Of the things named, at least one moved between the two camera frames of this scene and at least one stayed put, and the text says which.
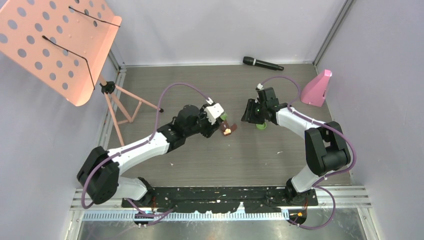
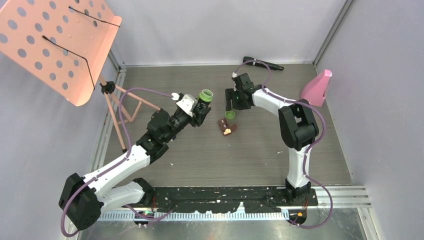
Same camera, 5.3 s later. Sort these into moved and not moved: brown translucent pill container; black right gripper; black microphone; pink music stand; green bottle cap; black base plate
Moved: black right gripper; green bottle cap
Not moved: brown translucent pill container; black base plate; black microphone; pink music stand
